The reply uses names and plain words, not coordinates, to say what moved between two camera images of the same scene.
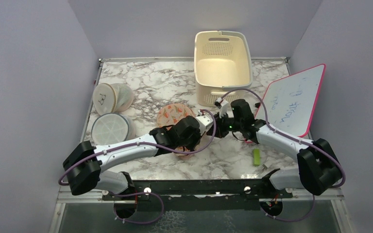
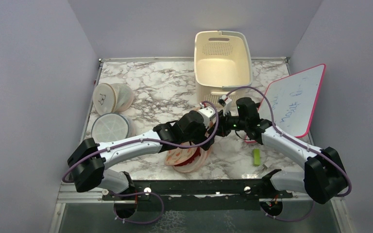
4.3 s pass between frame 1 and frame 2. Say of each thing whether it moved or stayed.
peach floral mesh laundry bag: moved
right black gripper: stayed
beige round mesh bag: stayed
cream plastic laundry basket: stayed
